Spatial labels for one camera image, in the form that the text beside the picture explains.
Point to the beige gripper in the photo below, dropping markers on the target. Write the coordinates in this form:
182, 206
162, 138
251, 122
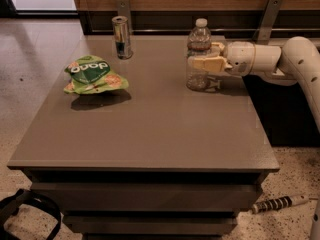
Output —
240, 58

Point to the clear plastic water bottle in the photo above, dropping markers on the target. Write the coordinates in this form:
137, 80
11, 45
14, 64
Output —
198, 47

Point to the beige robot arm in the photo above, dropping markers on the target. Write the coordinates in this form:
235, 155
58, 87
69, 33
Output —
297, 61

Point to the silver blue energy drink can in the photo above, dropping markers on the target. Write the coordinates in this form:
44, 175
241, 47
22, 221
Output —
122, 37

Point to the grey drawer cabinet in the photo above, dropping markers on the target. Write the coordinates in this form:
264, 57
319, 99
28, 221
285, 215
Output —
155, 161

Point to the green chip bag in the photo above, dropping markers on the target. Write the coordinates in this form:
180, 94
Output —
93, 75

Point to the right metal wall bracket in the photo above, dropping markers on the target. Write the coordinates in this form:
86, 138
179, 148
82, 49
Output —
269, 16

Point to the metal wall bracket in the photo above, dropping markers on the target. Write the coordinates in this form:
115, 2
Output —
269, 16
123, 9

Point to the left metal wall bracket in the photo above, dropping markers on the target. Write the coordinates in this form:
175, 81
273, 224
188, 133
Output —
123, 9

